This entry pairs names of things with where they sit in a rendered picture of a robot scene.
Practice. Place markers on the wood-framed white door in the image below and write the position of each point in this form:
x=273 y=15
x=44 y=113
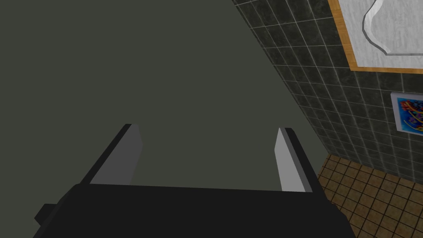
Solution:
x=390 y=29

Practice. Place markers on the blue floral wall picture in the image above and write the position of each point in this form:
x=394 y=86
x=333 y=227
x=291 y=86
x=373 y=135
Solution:
x=409 y=114

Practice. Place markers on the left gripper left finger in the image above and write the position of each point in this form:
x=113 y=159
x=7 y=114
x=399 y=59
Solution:
x=117 y=158

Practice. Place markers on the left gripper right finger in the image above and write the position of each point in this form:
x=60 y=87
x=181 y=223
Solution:
x=290 y=165

